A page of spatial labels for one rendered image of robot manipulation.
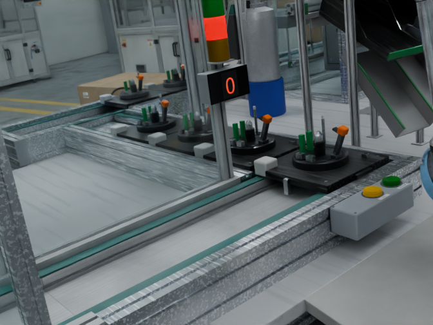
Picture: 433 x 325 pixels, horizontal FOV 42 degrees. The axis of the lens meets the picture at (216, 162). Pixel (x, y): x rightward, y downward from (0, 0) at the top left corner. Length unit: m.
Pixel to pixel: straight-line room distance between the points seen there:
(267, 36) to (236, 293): 1.41
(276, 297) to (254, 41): 1.40
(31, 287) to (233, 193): 0.69
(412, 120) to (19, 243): 1.13
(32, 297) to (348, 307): 0.55
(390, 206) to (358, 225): 0.11
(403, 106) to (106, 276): 0.92
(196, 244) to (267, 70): 1.24
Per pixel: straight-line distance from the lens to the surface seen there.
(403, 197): 1.29
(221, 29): 1.29
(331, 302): 1.07
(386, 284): 1.12
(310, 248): 1.19
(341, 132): 1.36
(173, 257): 1.16
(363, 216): 1.18
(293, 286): 1.12
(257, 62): 2.31
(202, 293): 1.01
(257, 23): 2.29
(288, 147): 1.57
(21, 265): 0.77
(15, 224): 0.76
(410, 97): 1.65
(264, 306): 1.07
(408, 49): 1.54
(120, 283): 1.11
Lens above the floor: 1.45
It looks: 18 degrees down
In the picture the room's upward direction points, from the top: 8 degrees counter-clockwise
